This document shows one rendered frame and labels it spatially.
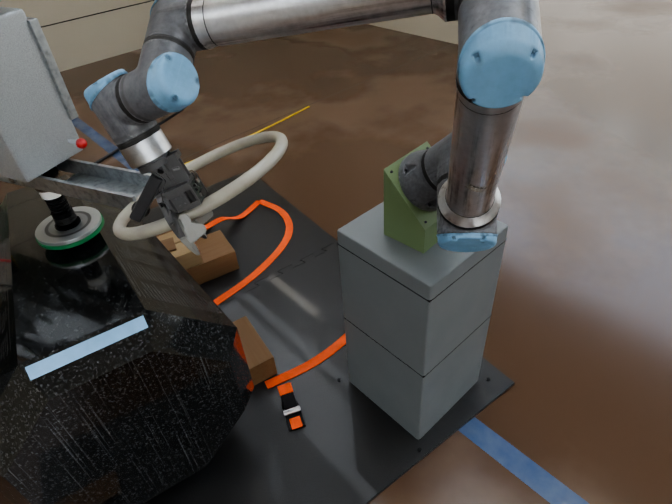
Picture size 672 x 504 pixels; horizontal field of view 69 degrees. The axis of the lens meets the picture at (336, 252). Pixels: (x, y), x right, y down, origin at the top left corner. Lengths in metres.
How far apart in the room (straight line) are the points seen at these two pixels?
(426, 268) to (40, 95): 1.21
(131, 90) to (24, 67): 0.73
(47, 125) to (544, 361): 2.11
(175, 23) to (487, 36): 0.54
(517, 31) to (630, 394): 1.91
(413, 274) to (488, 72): 0.81
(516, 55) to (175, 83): 0.54
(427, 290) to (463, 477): 0.86
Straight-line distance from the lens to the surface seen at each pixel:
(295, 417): 2.14
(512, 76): 0.77
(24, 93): 1.66
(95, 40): 6.97
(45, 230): 1.93
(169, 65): 0.92
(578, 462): 2.19
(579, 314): 2.68
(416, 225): 1.48
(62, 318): 1.63
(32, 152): 1.68
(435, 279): 1.44
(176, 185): 1.06
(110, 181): 1.66
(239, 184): 1.08
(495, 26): 0.76
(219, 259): 2.75
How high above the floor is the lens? 1.83
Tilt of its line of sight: 40 degrees down
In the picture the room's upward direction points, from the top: 5 degrees counter-clockwise
